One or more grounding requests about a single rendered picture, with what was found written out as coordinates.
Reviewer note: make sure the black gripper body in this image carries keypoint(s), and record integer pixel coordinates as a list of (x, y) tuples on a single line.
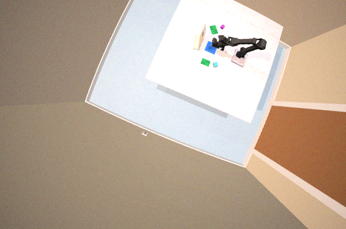
[(219, 44)]

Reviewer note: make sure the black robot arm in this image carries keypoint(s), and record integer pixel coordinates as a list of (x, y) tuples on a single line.
[(261, 44)]

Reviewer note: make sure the blue flat square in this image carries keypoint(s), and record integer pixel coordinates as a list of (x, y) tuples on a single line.
[(209, 48)]

